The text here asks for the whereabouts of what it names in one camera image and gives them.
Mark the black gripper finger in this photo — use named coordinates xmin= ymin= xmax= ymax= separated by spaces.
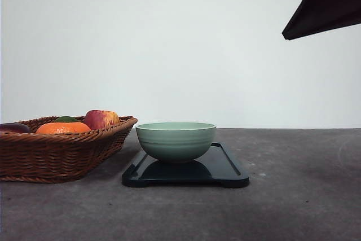
xmin=282 ymin=0 xmax=361 ymax=40

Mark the light green ceramic bowl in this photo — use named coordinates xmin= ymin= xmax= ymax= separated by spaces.
xmin=135 ymin=122 xmax=217 ymax=162

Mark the brown wicker basket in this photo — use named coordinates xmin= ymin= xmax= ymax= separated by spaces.
xmin=0 ymin=116 xmax=138 ymax=183

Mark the dark teal rectangular tray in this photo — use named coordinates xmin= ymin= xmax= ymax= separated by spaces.
xmin=122 ymin=142 xmax=250 ymax=188

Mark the red yellow apple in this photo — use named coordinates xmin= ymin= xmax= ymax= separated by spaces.
xmin=85 ymin=109 xmax=120 ymax=130

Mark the green avocado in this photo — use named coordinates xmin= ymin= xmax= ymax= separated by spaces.
xmin=54 ymin=116 xmax=79 ymax=122

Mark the orange fruit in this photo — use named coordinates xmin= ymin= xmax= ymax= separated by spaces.
xmin=36 ymin=122 xmax=91 ymax=134

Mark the dark purple fruit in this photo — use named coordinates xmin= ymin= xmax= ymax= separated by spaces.
xmin=0 ymin=122 xmax=30 ymax=133

